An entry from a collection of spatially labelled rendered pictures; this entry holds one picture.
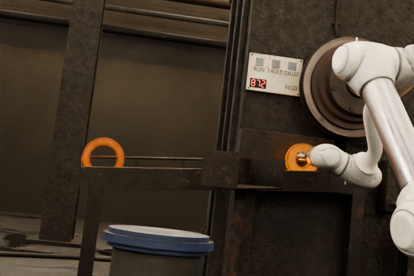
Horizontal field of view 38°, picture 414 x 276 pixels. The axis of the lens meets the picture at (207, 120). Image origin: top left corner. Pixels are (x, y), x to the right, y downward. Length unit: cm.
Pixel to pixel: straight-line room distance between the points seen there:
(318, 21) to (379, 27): 31
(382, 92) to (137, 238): 85
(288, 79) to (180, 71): 608
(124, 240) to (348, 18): 185
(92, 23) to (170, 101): 368
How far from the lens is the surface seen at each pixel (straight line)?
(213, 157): 238
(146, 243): 164
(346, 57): 195
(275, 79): 292
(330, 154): 240
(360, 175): 247
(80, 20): 540
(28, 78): 899
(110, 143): 268
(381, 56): 198
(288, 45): 299
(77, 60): 532
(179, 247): 164
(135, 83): 887
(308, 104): 280
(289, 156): 277
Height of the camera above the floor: 55
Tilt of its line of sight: 7 degrees up
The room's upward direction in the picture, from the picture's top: 6 degrees clockwise
